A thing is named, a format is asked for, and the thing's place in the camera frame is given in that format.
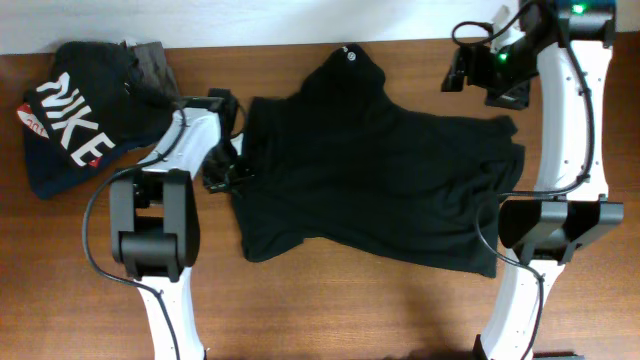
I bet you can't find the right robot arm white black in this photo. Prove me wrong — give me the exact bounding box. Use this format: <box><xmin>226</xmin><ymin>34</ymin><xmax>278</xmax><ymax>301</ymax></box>
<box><xmin>441</xmin><ymin>0</ymin><xmax>624</xmax><ymax>359</ymax></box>

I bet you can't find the black Nike shirt folded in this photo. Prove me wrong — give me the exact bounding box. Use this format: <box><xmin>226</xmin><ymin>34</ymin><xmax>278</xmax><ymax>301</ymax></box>
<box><xmin>24</xmin><ymin>41</ymin><xmax>177</xmax><ymax>168</ymax></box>

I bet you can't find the navy folded garment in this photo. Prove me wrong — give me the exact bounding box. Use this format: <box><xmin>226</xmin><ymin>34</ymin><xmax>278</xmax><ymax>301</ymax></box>
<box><xmin>22</xmin><ymin>128</ymin><xmax>162</xmax><ymax>200</ymax></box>

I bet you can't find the grey folded garment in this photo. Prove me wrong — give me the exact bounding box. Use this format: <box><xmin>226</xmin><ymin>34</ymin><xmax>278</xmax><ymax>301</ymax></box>
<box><xmin>122</xmin><ymin>41</ymin><xmax>180</xmax><ymax>99</ymax></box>

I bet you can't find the red white folded garment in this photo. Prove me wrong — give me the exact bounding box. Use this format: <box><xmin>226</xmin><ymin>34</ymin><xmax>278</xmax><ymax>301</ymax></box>
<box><xmin>17</xmin><ymin>103</ymin><xmax>115</xmax><ymax>167</ymax></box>

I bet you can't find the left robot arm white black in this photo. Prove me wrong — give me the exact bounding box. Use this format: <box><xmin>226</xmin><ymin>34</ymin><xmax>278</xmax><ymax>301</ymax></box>
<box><xmin>109</xmin><ymin>88</ymin><xmax>253</xmax><ymax>359</ymax></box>

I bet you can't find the black t-shirt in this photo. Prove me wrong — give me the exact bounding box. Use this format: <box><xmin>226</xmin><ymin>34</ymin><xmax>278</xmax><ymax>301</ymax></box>
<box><xmin>232</xmin><ymin>44</ymin><xmax>525</xmax><ymax>278</ymax></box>

